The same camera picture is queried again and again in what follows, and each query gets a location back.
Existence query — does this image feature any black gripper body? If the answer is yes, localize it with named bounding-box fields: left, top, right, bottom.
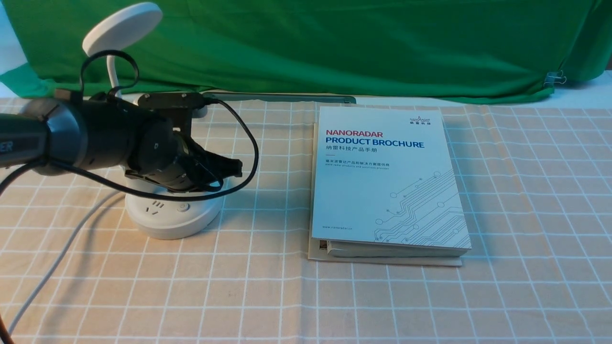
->
left=125, top=131, right=211, bottom=194

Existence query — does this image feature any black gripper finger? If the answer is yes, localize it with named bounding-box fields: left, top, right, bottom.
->
left=200, top=150, right=243, bottom=183

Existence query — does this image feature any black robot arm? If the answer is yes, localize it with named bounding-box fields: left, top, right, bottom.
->
left=0, top=92, right=243, bottom=194

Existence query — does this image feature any white desk lamp with sockets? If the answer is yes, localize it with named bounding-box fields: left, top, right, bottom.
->
left=82, top=2, right=222, bottom=240

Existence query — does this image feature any dark metal bar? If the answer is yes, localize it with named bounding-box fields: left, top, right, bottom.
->
left=203, top=92, right=357, bottom=104

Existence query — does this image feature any white product brochure book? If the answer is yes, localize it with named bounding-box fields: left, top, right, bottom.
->
left=308, top=106, right=472, bottom=267

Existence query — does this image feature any green backdrop cloth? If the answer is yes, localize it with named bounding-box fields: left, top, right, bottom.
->
left=0, top=0, right=612, bottom=105

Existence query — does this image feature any checkered beige tablecloth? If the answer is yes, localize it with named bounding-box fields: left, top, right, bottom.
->
left=12, top=101, right=612, bottom=344

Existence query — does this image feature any silver binder clip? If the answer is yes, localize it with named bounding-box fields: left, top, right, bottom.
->
left=543, top=70, right=568, bottom=88

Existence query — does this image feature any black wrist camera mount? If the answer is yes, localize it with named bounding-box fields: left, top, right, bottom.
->
left=133, top=92, right=211, bottom=137

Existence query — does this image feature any white lamp power cable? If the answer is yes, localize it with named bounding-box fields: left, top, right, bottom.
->
left=7, top=190, right=126, bottom=335

